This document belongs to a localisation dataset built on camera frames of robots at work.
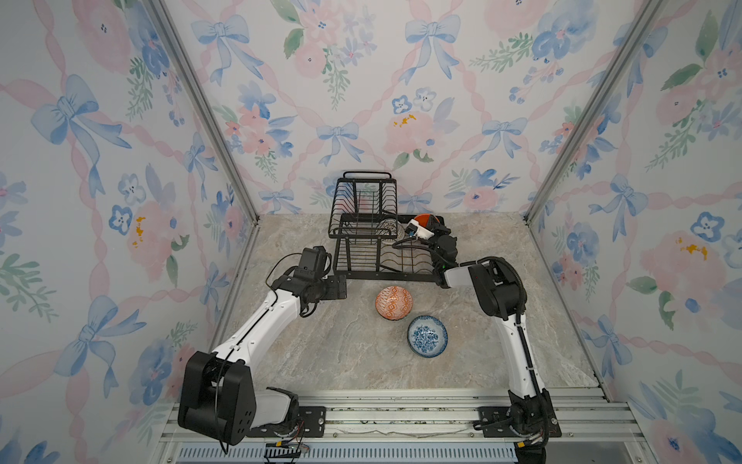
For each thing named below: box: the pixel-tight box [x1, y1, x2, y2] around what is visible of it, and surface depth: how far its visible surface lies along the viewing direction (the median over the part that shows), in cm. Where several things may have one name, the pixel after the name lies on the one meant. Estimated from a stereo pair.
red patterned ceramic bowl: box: [374, 285, 414, 321], surface depth 94 cm
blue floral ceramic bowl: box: [406, 315, 450, 358], surface depth 86 cm
